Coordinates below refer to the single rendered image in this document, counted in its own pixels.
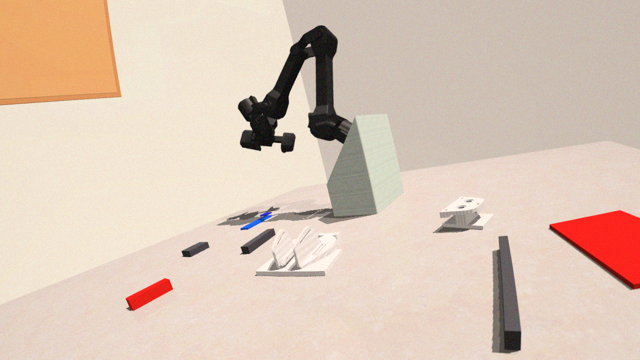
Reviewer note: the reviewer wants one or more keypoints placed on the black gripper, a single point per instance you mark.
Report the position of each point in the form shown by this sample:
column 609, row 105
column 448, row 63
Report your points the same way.
column 250, row 141

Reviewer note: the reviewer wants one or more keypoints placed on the blue rectangular plate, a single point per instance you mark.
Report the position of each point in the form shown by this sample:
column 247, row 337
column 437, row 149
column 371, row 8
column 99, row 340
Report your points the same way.
column 256, row 222

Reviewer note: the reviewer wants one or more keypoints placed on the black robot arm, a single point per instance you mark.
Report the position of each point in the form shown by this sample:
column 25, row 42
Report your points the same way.
column 323, row 123

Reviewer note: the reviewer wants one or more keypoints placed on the red flat plate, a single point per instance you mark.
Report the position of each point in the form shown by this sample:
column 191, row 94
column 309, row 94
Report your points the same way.
column 611, row 239

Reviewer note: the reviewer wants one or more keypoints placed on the red rectangular bar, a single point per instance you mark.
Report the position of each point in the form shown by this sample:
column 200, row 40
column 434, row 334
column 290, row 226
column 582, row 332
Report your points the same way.
column 149, row 294

